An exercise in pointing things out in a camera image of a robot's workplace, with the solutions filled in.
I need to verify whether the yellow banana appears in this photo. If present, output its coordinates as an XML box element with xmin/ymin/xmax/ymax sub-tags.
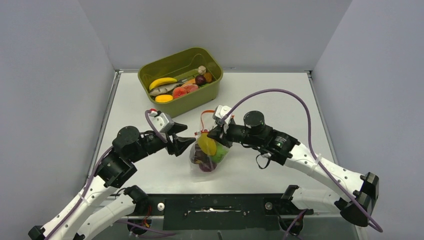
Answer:
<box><xmin>148</xmin><ymin>77</ymin><xmax>178</xmax><ymax>91</ymax></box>

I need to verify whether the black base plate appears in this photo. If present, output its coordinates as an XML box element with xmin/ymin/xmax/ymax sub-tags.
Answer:
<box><xmin>128</xmin><ymin>193</ymin><xmax>301</xmax><ymax>231</ymax></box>

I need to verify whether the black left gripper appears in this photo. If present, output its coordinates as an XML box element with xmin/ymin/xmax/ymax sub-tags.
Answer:
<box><xmin>130</xmin><ymin>122</ymin><xmax>196</xmax><ymax>163</ymax></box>

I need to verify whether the dark plum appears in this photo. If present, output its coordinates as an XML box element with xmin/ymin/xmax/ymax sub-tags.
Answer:
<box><xmin>195</xmin><ymin>75</ymin><xmax>207</xmax><ymax>86</ymax></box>

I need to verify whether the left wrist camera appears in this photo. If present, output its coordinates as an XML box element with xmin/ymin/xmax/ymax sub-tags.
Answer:
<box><xmin>146</xmin><ymin>109</ymin><xmax>175</xmax><ymax>134</ymax></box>

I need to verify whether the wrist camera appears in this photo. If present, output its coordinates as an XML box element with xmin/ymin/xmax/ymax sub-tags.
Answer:
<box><xmin>146</xmin><ymin>109</ymin><xmax>175</xmax><ymax>134</ymax></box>
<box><xmin>212</xmin><ymin>105</ymin><xmax>232</xmax><ymax>134</ymax></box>

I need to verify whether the green yellow mango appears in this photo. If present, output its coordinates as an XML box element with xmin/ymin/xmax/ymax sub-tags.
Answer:
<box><xmin>197</xmin><ymin>132</ymin><xmax>217</xmax><ymax>156</ymax></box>

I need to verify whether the green plastic bin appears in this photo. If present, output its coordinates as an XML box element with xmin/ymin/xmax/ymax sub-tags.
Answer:
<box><xmin>138</xmin><ymin>47</ymin><xmax>224</xmax><ymax>117</ymax></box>

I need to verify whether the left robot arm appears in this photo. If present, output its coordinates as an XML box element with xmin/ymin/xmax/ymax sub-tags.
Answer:
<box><xmin>28</xmin><ymin>123</ymin><xmax>196</xmax><ymax>240</ymax></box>

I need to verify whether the green cabbage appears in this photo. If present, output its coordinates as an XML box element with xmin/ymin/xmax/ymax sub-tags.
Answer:
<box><xmin>210</xmin><ymin>146</ymin><xmax>229</xmax><ymax>164</ymax></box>

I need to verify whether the orange peach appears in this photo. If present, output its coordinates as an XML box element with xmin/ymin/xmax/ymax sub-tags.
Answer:
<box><xmin>172</xmin><ymin>86</ymin><xmax>188</xmax><ymax>99</ymax></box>

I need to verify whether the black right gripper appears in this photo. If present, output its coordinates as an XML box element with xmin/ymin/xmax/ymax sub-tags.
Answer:
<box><xmin>207</xmin><ymin>118</ymin><xmax>262</xmax><ymax>148</ymax></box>

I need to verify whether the clear zip top bag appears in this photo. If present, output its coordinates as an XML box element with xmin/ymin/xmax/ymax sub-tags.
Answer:
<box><xmin>189</xmin><ymin>110</ymin><xmax>230</xmax><ymax>176</ymax></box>

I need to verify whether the purple red onion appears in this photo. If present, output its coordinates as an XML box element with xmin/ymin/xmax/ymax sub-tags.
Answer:
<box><xmin>198</xmin><ymin>160</ymin><xmax>217</xmax><ymax>173</ymax></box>

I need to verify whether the orange carrot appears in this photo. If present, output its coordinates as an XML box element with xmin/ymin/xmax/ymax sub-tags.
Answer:
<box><xmin>183</xmin><ymin>78</ymin><xmax>196</xmax><ymax>85</ymax></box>

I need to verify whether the grey toy fish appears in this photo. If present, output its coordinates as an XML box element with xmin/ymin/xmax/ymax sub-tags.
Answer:
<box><xmin>148</xmin><ymin>82</ymin><xmax>183</xmax><ymax>97</ymax></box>

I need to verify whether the small orange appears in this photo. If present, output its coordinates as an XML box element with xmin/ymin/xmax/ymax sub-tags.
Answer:
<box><xmin>203</xmin><ymin>72</ymin><xmax>214</xmax><ymax>84</ymax></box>

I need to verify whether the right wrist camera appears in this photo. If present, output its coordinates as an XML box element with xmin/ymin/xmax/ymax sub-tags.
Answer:
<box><xmin>212</xmin><ymin>105</ymin><xmax>232</xmax><ymax>134</ymax></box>

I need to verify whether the white garlic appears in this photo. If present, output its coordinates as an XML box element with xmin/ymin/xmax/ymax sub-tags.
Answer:
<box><xmin>197</xmin><ymin>65</ymin><xmax>207</xmax><ymax>75</ymax></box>

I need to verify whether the pink peach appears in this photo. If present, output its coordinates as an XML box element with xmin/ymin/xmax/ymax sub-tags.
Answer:
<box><xmin>182</xmin><ymin>84</ymin><xmax>200</xmax><ymax>94</ymax></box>

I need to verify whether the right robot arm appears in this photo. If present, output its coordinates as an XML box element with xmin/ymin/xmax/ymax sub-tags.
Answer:
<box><xmin>207</xmin><ymin>105</ymin><xmax>379</xmax><ymax>227</ymax></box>

